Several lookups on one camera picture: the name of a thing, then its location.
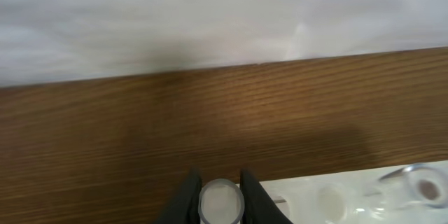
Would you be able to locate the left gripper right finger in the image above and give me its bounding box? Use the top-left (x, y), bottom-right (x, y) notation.
top-left (239, 168), bottom-right (294, 224)

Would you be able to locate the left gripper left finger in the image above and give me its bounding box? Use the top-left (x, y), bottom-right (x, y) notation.
top-left (153, 168), bottom-right (203, 224)

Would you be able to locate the clear test tube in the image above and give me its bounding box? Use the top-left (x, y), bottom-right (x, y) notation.
top-left (197, 178), bottom-right (246, 224)
top-left (377, 162), bottom-right (448, 209)

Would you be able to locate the white test tube rack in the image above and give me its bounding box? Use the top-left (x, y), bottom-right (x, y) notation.
top-left (234, 160), bottom-right (448, 224)

